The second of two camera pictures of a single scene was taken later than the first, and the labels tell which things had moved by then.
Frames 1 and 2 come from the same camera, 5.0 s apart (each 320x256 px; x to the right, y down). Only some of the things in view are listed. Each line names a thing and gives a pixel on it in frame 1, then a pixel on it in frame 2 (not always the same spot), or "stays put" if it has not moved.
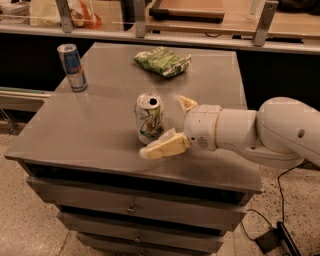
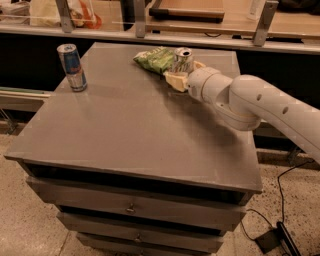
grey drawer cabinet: x=81 y=154 stays put
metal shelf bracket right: x=265 y=23 stays put
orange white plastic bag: x=45 y=13 stays put
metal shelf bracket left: x=65 y=15 stays put
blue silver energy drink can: x=71 y=61 stays put
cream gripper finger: x=186 y=103 -> x=199 y=64
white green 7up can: x=149 y=115 -> x=182 y=60
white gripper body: x=201 y=125 -> x=195 y=84
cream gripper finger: x=168 y=143 -> x=177 y=79
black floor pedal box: x=276 y=239 stays put
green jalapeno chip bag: x=163 y=60 stays put
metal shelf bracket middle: x=140 y=18 stays put
